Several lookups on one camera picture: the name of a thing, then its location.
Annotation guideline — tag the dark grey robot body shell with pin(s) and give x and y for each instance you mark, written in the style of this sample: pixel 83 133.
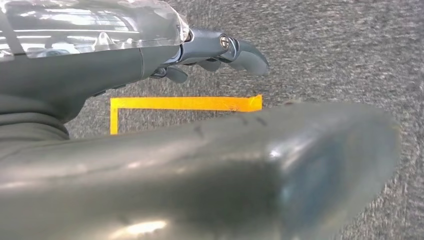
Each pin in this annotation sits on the dark grey robot body shell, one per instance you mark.
pixel 198 182

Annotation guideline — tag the yellow floor tape square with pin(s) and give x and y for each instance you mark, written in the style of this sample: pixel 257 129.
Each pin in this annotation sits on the yellow floor tape square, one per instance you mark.
pixel 185 103

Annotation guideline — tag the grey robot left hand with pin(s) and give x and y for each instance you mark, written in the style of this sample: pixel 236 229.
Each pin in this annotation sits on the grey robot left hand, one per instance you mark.
pixel 82 69

